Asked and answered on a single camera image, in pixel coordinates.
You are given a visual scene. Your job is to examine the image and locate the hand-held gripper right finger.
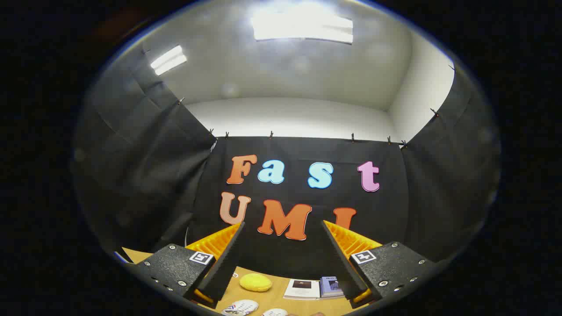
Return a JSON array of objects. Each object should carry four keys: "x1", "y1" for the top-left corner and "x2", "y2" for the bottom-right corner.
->
[{"x1": 321, "y1": 219, "x2": 437, "y2": 308}]

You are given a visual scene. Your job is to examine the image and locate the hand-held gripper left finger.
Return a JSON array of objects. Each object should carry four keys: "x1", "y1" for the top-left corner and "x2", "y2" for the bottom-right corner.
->
[{"x1": 125, "y1": 222, "x2": 245, "y2": 308}]

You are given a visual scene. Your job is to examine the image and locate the blue book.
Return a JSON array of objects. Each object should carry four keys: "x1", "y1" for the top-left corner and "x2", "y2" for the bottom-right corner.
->
[{"x1": 320, "y1": 276, "x2": 345, "y2": 299}]

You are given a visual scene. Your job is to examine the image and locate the yellow plush ball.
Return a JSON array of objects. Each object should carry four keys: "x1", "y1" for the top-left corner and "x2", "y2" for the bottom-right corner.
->
[{"x1": 239, "y1": 273, "x2": 273, "y2": 293}]

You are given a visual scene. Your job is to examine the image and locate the white book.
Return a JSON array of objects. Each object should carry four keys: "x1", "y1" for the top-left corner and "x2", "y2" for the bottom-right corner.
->
[{"x1": 283, "y1": 279, "x2": 321, "y2": 301}]

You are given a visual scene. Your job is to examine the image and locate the black backdrop cloth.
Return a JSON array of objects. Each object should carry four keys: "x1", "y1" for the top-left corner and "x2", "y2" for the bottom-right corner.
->
[{"x1": 72, "y1": 48, "x2": 501, "y2": 281}]

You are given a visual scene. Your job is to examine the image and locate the ceiling light panel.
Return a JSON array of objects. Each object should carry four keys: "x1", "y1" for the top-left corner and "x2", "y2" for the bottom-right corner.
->
[
  {"x1": 150, "y1": 45, "x2": 187, "y2": 76},
  {"x1": 251, "y1": 9, "x2": 354, "y2": 44}
]

